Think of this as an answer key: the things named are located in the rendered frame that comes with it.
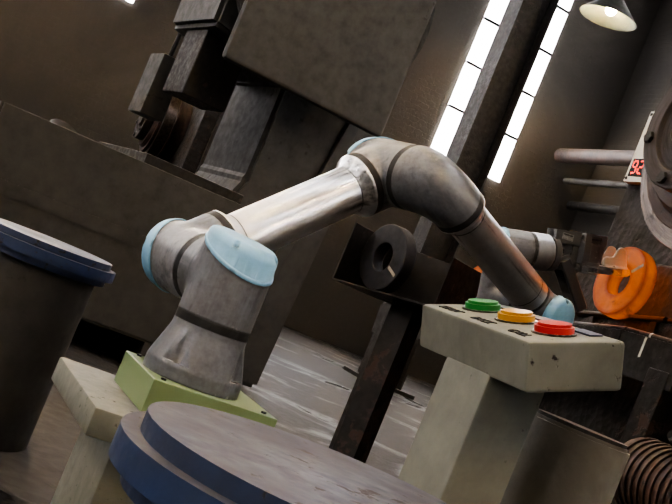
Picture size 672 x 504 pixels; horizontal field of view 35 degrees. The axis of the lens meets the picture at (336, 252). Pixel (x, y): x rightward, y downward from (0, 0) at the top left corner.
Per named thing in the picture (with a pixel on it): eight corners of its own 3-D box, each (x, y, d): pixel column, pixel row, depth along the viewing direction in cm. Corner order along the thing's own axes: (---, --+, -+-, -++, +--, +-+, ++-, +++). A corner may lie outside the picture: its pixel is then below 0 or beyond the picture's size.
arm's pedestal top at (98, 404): (83, 435, 140) (95, 406, 140) (50, 379, 169) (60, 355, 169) (295, 502, 152) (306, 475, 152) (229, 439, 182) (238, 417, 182)
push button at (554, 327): (559, 336, 111) (561, 319, 110) (581, 344, 107) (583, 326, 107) (525, 336, 109) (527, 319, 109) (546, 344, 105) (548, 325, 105)
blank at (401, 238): (361, 266, 248) (350, 262, 246) (399, 215, 243) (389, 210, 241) (386, 308, 237) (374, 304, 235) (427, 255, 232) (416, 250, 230)
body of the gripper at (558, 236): (611, 237, 218) (561, 229, 214) (605, 279, 219) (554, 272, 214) (590, 234, 226) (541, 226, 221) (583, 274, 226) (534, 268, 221)
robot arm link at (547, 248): (536, 270, 213) (515, 266, 220) (555, 273, 214) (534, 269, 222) (541, 233, 212) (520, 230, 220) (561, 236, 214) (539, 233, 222)
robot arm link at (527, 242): (467, 262, 216) (475, 221, 215) (514, 268, 220) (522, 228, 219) (485, 270, 209) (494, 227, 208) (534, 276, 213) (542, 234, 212)
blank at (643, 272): (604, 331, 227) (592, 326, 225) (602, 272, 236) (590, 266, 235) (660, 301, 216) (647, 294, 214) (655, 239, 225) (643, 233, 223)
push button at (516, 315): (522, 324, 118) (523, 308, 117) (541, 330, 114) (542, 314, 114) (489, 324, 116) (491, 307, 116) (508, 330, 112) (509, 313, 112)
